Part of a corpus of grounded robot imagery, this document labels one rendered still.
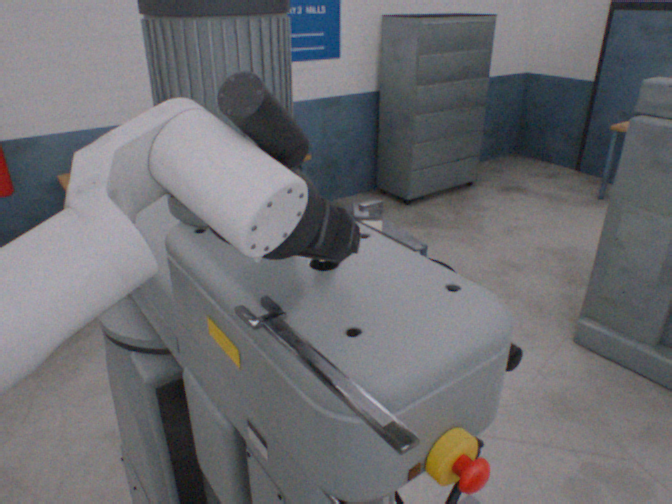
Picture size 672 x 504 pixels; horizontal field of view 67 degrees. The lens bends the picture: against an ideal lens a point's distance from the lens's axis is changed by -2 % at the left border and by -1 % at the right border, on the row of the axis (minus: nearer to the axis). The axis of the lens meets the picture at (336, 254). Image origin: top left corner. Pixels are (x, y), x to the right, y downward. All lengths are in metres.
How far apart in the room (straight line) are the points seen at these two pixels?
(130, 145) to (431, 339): 0.32
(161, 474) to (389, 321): 0.85
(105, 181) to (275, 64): 0.41
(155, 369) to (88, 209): 0.79
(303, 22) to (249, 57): 4.86
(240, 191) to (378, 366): 0.22
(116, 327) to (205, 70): 0.66
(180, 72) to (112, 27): 4.11
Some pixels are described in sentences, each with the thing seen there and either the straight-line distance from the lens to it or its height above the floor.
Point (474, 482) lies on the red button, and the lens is 0.56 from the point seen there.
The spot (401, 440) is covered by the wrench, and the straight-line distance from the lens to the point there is 0.40.
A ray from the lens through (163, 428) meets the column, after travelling 1.17.
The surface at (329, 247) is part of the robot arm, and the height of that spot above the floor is 1.96.
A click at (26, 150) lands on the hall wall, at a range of 4.79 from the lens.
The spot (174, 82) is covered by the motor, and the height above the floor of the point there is 2.09.
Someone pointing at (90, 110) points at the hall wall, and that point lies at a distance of 4.82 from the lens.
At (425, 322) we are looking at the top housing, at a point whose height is 1.89.
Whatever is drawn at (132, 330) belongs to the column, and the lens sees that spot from 1.17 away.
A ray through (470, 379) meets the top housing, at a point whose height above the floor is 1.84.
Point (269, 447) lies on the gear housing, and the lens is 0.68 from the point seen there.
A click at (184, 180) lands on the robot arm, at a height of 2.08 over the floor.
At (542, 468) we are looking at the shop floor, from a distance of 3.06.
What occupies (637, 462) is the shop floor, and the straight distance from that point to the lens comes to 3.30.
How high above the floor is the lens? 2.19
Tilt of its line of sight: 27 degrees down
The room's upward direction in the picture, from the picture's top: straight up
